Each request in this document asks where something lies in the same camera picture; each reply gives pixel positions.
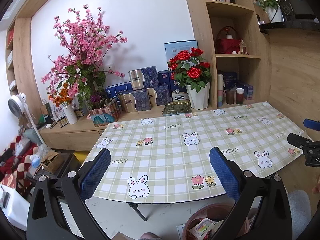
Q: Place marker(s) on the orange flowers in white vase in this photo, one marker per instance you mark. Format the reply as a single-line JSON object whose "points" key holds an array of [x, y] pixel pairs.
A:
{"points": [[70, 115]]}

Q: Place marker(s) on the stack of pastel cups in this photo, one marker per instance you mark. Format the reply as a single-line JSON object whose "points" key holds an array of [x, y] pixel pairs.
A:
{"points": [[220, 92]]}

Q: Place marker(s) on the dark blue box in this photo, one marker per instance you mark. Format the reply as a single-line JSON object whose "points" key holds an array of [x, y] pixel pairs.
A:
{"points": [[163, 78]]}

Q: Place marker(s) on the person's left leg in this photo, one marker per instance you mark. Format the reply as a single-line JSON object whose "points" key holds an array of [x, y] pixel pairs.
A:
{"points": [[147, 236]]}

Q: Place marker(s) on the white standing fan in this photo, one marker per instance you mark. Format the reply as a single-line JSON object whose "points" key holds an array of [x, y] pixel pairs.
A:
{"points": [[16, 105]]}

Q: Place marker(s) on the gold and blue gift box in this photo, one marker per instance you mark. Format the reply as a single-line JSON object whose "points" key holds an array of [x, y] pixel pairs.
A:
{"points": [[143, 77], [160, 95], [135, 102]]}

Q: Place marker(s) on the glass perfume bottle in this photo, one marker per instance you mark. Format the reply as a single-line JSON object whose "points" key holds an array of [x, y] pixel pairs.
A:
{"points": [[243, 48]]}

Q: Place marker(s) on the person's leg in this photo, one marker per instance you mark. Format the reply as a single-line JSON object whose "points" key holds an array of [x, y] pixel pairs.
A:
{"points": [[298, 212], [147, 236]]}

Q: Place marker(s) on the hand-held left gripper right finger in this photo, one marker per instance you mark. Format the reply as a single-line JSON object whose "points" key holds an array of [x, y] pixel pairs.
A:
{"points": [[225, 175]]}

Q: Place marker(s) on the blue printed box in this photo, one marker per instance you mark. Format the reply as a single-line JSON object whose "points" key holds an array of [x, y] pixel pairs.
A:
{"points": [[231, 80]]}

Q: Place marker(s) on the red checkered blanket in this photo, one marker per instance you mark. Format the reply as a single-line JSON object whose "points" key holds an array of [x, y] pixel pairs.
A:
{"points": [[17, 167]]}

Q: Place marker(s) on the red gift basket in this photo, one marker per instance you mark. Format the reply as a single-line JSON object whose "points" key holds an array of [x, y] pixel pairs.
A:
{"points": [[227, 43]]}

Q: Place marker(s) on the row of small dark bottles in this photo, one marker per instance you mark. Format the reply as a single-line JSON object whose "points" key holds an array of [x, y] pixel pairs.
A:
{"points": [[62, 121]]}

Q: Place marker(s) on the green gold leaf tray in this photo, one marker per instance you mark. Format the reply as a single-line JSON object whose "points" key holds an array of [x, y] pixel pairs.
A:
{"points": [[177, 108]]}

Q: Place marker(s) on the light blue flat box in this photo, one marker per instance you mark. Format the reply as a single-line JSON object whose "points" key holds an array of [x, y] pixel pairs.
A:
{"points": [[177, 47]]}

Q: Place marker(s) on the purple flower bunch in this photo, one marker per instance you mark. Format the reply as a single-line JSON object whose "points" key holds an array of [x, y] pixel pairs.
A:
{"points": [[95, 98]]}

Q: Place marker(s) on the black hard case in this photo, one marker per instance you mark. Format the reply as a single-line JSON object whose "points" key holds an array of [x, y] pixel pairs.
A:
{"points": [[68, 166]]}

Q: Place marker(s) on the small blue box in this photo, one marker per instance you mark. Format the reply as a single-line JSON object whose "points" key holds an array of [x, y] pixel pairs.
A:
{"points": [[248, 92]]}

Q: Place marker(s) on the white leaflet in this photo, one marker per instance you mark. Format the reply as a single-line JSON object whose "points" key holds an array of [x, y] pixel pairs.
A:
{"points": [[180, 230]]}

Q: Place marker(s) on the black folding table frame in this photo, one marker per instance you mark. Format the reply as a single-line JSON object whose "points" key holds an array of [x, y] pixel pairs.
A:
{"points": [[137, 211]]}

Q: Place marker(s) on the brown plastic bin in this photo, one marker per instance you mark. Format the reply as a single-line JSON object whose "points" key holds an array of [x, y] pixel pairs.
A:
{"points": [[200, 211]]}

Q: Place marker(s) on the person's right leg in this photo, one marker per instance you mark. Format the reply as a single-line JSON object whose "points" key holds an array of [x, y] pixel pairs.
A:
{"points": [[298, 212]]}

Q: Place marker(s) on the wooden shelf cabinet unit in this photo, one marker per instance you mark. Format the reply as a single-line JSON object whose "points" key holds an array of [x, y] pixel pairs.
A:
{"points": [[72, 136]]}

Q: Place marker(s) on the brown paper bag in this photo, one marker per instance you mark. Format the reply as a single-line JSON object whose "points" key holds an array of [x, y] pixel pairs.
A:
{"points": [[46, 112]]}

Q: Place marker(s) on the pink flower plant white pot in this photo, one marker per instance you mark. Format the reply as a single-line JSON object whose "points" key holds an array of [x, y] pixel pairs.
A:
{"points": [[273, 15]]}

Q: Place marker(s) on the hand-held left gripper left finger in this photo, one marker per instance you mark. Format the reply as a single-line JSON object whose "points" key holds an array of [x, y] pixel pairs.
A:
{"points": [[96, 172]]}

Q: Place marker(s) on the pink artificial blossom arrangement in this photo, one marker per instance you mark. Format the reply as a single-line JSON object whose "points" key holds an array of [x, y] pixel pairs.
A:
{"points": [[85, 40]]}

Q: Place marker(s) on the red roses in white pot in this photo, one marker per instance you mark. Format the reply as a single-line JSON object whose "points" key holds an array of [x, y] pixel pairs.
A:
{"points": [[197, 97]]}

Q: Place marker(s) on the cardboard box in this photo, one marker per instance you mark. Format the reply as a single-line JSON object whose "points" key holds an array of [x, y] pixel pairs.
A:
{"points": [[52, 162]]}

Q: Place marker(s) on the checkered bunny tablecloth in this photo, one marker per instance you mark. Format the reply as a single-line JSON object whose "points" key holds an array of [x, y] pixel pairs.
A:
{"points": [[162, 155]]}

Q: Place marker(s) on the brown plastic cup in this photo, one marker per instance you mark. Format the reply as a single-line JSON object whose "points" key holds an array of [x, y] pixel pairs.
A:
{"points": [[230, 98]]}

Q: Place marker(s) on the yellow plastic stool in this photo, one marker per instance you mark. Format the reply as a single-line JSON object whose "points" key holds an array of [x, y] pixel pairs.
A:
{"points": [[81, 156]]}

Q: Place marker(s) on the black monitor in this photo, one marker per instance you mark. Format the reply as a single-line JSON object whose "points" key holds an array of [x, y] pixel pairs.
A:
{"points": [[302, 7]]}

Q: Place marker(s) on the white paper sheet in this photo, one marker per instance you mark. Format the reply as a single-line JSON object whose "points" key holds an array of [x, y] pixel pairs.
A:
{"points": [[17, 212]]}

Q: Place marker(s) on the striped woven basket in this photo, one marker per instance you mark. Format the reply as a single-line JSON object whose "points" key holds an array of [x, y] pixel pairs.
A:
{"points": [[108, 110]]}

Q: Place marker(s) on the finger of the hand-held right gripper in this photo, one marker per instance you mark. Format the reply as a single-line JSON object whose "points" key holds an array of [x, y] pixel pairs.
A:
{"points": [[312, 125], [297, 142]]}

